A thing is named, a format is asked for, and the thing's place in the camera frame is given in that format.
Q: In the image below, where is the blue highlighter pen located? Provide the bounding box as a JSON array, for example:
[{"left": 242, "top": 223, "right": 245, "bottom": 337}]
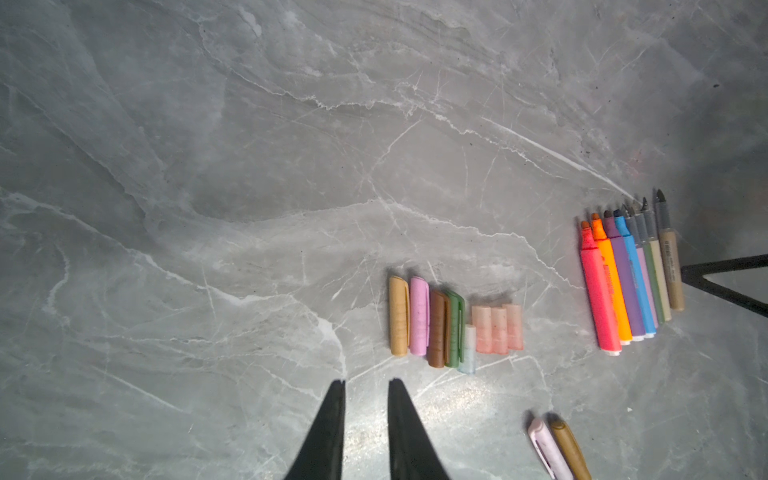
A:
[{"left": 613, "top": 209, "right": 656, "bottom": 341}]

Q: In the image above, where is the purple highlighter pen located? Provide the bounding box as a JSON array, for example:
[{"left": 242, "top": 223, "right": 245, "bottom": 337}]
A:
[{"left": 603, "top": 210, "right": 646, "bottom": 341}]

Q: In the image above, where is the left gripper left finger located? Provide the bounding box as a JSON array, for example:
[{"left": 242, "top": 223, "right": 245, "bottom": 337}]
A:
[{"left": 285, "top": 380, "right": 346, "bottom": 480}]

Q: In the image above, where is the orange pen cap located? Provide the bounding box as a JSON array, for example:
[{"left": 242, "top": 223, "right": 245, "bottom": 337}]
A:
[{"left": 491, "top": 307, "right": 509, "bottom": 355}]

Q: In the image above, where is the brown pen pink cap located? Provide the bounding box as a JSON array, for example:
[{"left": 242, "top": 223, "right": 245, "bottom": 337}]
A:
[{"left": 528, "top": 417, "right": 574, "bottom": 480}]

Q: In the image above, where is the orange highlighter pen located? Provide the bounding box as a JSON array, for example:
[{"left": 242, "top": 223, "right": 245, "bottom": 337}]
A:
[{"left": 591, "top": 213, "right": 632, "bottom": 346}]

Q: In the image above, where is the dark green pen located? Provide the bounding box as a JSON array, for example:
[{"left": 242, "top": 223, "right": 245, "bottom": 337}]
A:
[{"left": 632, "top": 201, "right": 663, "bottom": 325}]

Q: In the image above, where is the tan brown pen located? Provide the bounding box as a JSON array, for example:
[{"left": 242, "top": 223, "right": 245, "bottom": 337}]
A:
[{"left": 550, "top": 415, "right": 592, "bottom": 480}]

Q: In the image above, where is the brown pen tan cap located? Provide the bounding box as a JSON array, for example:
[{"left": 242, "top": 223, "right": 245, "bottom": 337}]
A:
[{"left": 654, "top": 189, "right": 685, "bottom": 311}]

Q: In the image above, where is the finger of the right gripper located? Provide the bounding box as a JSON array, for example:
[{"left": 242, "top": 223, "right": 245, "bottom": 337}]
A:
[{"left": 681, "top": 254, "right": 767, "bottom": 317}]

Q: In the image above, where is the red highlighter pen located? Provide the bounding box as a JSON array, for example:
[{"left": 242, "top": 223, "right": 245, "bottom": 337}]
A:
[{"left": 580, "top": 221, "right": 622, "bottom": 356}]

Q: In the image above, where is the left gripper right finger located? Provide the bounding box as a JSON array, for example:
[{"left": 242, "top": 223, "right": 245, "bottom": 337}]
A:
[{"left": 387, "top": 379, "right": 449, "bottom": 480}]

